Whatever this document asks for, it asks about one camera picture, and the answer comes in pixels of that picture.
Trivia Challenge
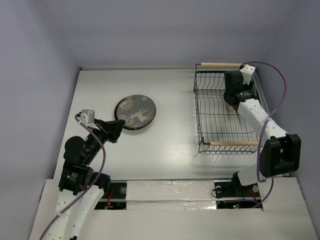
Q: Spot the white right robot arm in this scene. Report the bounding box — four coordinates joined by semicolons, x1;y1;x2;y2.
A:
223;66;302;196

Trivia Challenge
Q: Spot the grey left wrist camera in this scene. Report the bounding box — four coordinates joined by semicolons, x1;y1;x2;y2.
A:
78;109;95;127

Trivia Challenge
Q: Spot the white foreground board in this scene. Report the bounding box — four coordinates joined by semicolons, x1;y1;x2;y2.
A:
30;177;317;240

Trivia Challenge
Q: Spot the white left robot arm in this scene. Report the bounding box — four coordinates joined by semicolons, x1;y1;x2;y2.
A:
46;119;125;240

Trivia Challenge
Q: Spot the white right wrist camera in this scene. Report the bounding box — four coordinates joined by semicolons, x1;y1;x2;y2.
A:
239;64;256;85

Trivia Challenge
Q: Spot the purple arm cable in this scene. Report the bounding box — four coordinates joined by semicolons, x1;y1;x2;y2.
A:
39;112;107;240
241;61;288;209

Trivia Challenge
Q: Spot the silver foil strip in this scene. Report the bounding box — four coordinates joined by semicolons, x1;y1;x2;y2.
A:
125;180;217;211

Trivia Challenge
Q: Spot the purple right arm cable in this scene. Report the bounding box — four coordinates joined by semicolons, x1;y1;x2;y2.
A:
241;61;288;209

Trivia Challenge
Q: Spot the black wire dish rack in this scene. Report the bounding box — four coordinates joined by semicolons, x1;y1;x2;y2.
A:
193;63;259;155

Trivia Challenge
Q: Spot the dark green reindeer plate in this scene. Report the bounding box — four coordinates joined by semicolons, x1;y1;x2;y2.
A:
114;94;157;131

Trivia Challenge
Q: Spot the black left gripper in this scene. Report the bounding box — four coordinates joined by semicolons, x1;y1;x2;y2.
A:
84;117;126;164

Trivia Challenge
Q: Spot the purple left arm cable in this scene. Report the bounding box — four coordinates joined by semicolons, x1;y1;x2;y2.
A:
39;112;107;240

